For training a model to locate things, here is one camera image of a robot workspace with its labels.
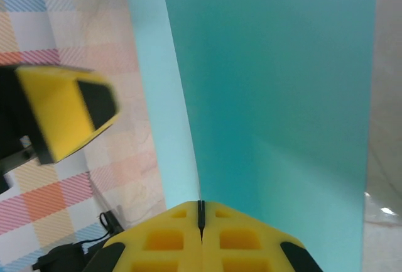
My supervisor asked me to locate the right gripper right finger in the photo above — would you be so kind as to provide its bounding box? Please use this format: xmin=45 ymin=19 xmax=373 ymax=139
xmin=200 ymin=200 xmax=324 ymax=272

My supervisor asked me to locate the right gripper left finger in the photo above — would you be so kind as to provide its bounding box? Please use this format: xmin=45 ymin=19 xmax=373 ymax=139
xmin=83 ymin=200 xmax=202 ymax=272

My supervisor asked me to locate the teal square paper sheet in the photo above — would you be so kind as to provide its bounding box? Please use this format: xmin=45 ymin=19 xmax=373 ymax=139
xmin=124 ymin=0 xmax=378 ymax=272

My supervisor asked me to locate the thin black wire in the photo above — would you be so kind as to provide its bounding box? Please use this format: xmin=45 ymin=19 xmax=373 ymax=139
xmin=75 ymin=210 xmax=124 ymax=248

